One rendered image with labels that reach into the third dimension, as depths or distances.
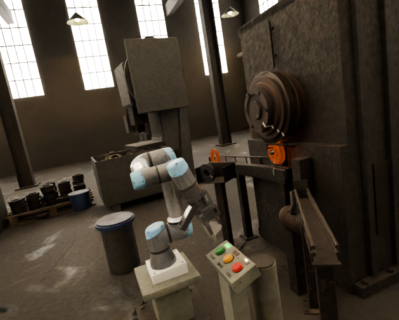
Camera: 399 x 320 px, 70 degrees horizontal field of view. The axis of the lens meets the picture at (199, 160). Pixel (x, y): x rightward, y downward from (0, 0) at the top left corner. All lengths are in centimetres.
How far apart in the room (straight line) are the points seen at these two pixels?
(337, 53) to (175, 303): 159
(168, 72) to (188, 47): 826
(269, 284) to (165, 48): 379
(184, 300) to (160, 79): 328
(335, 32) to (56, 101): 1072
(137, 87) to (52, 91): 772
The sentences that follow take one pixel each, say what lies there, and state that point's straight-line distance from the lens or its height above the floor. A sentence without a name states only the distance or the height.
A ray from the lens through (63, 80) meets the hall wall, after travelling 1179.
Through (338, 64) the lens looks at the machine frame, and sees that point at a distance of 171.
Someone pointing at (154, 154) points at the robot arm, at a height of 99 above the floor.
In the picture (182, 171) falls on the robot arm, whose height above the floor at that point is 97.
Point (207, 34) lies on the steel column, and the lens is 917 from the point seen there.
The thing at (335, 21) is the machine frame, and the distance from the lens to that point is 173.
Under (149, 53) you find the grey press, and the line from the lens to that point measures 442.
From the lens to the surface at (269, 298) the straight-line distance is 133.
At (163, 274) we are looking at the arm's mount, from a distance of 169.
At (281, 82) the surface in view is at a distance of 180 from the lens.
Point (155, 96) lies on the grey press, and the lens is 433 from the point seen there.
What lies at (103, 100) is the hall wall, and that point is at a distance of 1168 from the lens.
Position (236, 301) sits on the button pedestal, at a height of 46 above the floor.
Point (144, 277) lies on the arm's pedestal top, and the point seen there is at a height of 30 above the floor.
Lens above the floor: 117
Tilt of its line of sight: 10 degrees down
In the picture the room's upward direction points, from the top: 9 degrees counter-clockwise
